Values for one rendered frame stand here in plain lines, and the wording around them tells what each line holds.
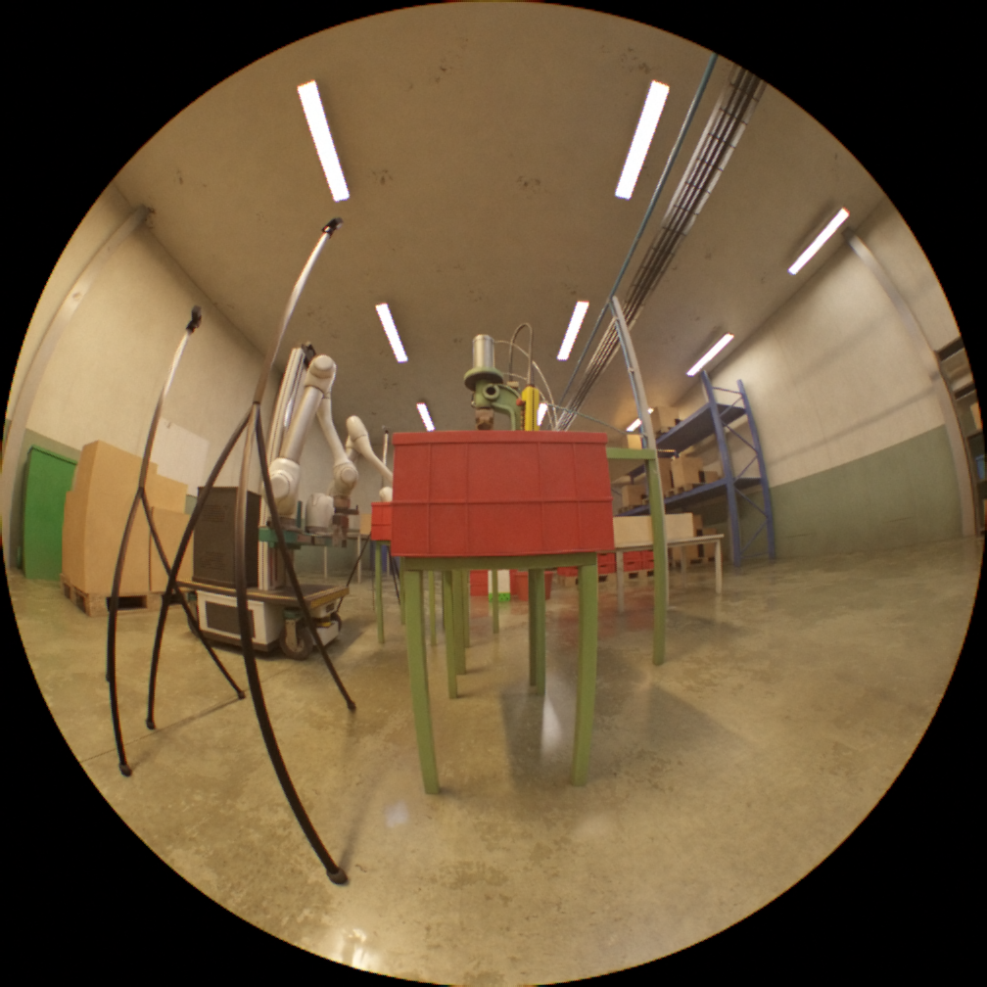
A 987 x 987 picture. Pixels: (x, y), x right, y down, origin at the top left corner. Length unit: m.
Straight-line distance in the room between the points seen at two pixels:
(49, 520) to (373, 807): 3.47
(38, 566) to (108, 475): 1.61
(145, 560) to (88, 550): 0.51
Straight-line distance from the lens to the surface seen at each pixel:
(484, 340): 1.81
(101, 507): 2.44
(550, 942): 0.57
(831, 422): 5.80
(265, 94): 4.17
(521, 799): 0.76
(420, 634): 0.58
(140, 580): 2.63
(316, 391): 1.55
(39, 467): 3.68
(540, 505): 0.53
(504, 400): 1.64
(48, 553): 3.75
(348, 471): 1.39
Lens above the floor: 0.55
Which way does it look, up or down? 11 degrees up
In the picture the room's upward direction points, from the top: 1 degrees counter-clockwise
